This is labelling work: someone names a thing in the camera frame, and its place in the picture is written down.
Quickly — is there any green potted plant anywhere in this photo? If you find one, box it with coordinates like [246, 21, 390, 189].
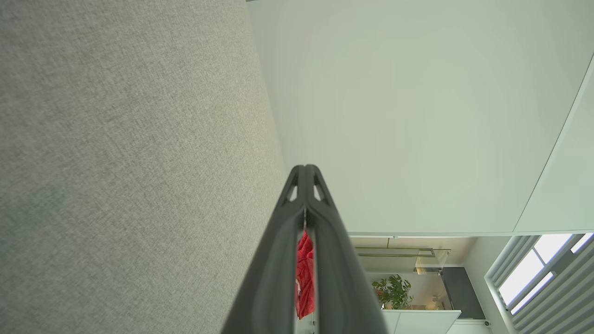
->
[371, 275, 413, 310]

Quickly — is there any window with grey blinds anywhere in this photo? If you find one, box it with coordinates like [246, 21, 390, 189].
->
[485, 233, 594, 332]

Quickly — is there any glass partition with metal frame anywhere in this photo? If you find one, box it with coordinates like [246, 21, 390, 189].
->
[355, 247, 452, 275]

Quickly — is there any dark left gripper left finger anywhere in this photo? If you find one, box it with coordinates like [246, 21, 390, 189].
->
[220, 165, 307, 334]

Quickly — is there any grey fabric sofa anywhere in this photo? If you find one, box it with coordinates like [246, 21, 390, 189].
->
[0, 0, 288, 334]

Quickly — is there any black wall panel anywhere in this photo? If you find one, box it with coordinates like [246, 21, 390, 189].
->
[440, 267, 485, 320]

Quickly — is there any red shorts white stripe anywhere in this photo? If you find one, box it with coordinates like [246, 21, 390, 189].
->
[296, 231, 316, 320]

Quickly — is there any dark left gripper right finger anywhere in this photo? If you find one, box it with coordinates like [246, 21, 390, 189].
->
[305, 164, 388, 334]

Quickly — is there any white cabinet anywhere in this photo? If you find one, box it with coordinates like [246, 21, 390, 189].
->
[383, 309, 462, 334]

